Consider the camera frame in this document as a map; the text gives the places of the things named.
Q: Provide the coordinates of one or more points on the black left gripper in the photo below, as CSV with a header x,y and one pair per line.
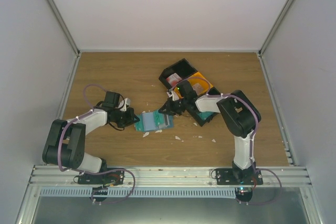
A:
x,y
130,118

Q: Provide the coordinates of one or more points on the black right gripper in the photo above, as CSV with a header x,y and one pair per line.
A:
x,y
169,108

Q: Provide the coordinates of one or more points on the teal credit card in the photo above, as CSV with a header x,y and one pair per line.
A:
x,y
157,119

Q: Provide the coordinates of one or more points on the blue card holder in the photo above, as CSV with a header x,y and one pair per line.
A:
x,y
153,121

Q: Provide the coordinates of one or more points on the white pink credit card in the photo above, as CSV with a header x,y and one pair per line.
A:
x,y
168,121

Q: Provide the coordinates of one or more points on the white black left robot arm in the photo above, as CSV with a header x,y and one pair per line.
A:
x,y
65,143

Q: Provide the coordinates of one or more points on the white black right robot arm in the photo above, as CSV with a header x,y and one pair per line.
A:
x,y
239,114

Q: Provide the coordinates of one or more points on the white pink card stack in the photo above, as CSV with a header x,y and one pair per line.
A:
x,y
198,88

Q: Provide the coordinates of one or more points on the white debris pile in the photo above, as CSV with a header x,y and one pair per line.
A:
x,y
190,131

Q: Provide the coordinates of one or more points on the black bin near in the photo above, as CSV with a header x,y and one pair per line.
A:
x,y
204,107

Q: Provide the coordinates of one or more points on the orange bin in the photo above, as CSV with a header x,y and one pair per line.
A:
x,y
184,87

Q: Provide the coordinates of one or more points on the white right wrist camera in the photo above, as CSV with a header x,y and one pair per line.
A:
x,y
173,95

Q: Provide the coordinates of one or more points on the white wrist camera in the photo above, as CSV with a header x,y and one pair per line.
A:
x,y
173,95
124,104

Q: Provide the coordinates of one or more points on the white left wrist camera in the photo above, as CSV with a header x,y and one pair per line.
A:
x,y
124,104

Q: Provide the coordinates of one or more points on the aluminium front rail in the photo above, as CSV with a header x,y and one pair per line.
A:
x,y
290,176

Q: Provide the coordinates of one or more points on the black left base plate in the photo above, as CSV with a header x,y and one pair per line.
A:
x,y
106,180

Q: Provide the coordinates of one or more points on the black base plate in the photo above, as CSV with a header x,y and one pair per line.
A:
x,y
225,176
106,180

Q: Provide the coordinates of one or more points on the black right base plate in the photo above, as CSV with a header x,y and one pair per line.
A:
x,y
225,176

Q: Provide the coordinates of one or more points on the grey slotted cable duct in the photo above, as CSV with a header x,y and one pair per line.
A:
x,y
120,192

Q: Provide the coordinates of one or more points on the aluminium frame post right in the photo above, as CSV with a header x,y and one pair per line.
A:
x,y
280,18

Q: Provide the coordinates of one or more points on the aluminium frame post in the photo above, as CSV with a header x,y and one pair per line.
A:
x,y
280,18
56,13

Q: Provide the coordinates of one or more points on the aluminium frame post left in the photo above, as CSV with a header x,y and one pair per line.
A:
x,y
56,13

